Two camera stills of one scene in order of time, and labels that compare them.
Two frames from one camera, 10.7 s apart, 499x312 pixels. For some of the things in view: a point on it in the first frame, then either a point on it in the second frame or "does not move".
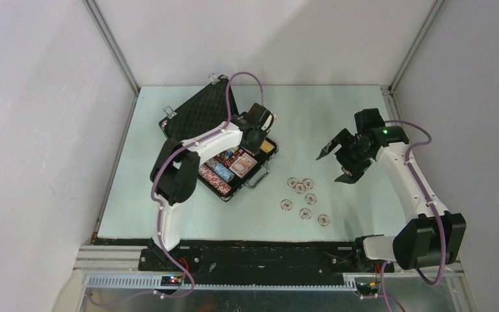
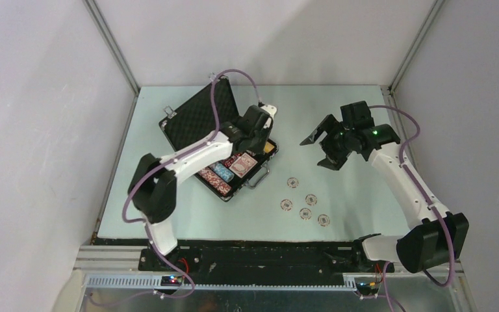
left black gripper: x=255 y=147 does not move
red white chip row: x=214 y=179 does not move
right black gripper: x=352 y=171 → x=334 y=160
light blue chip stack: x=224 y=173 does not move
